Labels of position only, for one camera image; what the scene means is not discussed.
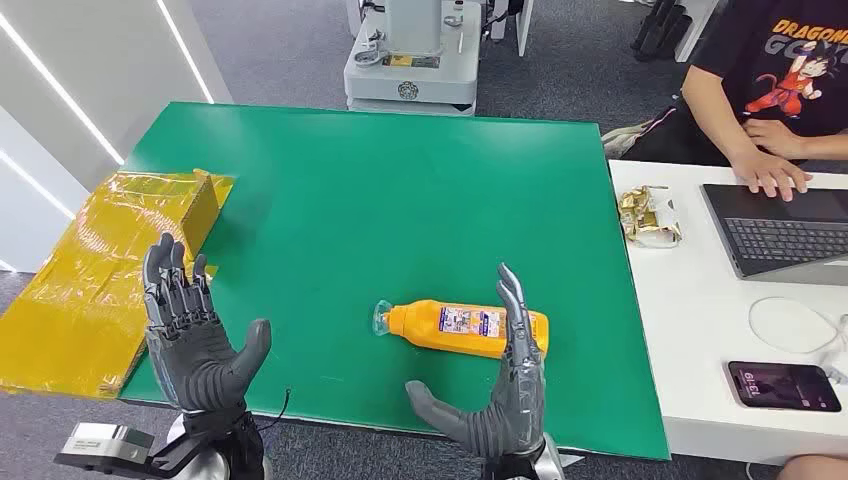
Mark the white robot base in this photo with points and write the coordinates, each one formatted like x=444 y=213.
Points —
x=424 y=73

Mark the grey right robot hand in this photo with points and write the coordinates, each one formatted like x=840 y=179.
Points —
x=517 y=411

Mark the white desk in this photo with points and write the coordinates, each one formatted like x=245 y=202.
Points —
x=689 y=344

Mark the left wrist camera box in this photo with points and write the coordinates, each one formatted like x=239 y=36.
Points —
x=109 y=442

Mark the person's knee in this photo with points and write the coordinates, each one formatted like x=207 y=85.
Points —
x=815 y=469

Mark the gold snack wrapper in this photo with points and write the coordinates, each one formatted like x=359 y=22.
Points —
x=646 y=215

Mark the black smartphone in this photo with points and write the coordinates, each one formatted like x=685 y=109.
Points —
x=785 y=386

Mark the person's right forearm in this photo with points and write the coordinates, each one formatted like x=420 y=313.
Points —
x=719 y=112

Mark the beige bag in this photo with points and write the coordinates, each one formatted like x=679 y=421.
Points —
x=623 y=138

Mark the person's left hand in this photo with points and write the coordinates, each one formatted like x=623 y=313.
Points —
x=775 y=136

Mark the grey laptop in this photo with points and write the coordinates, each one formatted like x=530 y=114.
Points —
x=782 y=238

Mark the white furniture leg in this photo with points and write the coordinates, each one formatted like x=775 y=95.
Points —
x=696 y=26

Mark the white panel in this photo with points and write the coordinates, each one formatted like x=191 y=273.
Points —
x=523 y=26

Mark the person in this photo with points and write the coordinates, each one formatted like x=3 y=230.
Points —
x=795 y=40

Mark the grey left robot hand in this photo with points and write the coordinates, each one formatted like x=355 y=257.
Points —
x=192 y=358

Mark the green table mat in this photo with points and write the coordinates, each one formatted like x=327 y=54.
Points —
x=397 y=199

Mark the person's left forearm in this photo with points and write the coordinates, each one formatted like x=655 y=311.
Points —
x=825 y=144

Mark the orange plastic bottle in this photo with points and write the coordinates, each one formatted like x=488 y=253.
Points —
x=417 y=324

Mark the yellow taped cardboard box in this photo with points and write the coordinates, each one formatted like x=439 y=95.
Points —
x=79 y=298

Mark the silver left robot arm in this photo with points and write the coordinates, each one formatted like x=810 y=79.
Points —
x=232 y=444

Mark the person's right hand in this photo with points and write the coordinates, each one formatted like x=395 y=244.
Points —
x=768 y=173

